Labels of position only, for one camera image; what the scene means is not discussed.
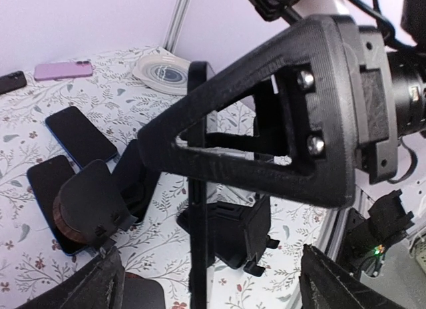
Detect floral table mat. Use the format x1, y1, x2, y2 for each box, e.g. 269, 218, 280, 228
1, 47, 327, 308

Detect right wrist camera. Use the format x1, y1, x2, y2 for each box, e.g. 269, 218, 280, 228
249, 0, 302, 25

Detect blue phone under stand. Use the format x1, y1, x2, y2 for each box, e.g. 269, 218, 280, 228
27, 155, 93, 256

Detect black phone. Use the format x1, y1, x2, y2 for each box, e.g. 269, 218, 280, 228
45, 106, 118, 168
0, 71, 27, 95
188, 61, 209, 309

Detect purple phone at back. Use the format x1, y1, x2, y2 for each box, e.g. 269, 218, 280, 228
33, 61, 93, 81

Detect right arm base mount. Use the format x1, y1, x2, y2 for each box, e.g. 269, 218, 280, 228
336, 190, 414, 276

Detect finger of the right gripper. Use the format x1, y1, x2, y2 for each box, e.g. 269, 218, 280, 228
138, 15, 357, 208

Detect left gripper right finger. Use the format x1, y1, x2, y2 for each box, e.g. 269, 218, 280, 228
300, 244, 408, 308

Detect right aluminium frame post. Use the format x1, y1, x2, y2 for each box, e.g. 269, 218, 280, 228
163, 0, 191, 53

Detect black phone centre upper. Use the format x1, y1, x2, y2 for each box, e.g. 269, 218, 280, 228
45, 106, 118, 168

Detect black phone front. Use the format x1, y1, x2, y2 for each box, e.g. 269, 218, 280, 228
188, 61, 209, 309

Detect white patterned plate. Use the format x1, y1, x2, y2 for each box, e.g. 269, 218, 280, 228
132, 55, 190, 96

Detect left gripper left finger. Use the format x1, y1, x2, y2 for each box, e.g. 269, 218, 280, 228
23, 247, 124, 309

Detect black folding phone stand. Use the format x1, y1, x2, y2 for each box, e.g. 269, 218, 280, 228
177, 193, 279, 277

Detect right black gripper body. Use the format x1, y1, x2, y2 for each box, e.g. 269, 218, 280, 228
358, 26, 425, 184

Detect black stand wooden base front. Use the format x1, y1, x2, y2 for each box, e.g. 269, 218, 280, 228
122, 272, 166, 309

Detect black phone at back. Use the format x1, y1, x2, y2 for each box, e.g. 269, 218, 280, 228
0, 71, 27, 95

